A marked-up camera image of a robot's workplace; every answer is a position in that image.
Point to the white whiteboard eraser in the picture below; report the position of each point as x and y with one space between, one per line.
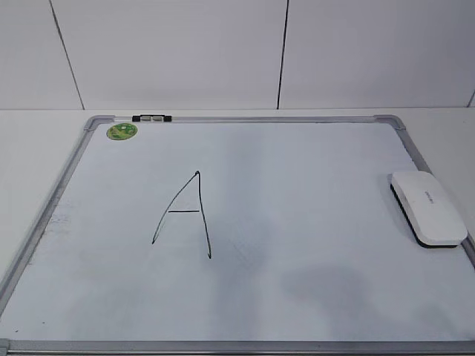
428 209

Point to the green round magnet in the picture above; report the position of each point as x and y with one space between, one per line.
123 131

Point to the whiteboard with aluminium frame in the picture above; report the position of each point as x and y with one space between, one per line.
236 236

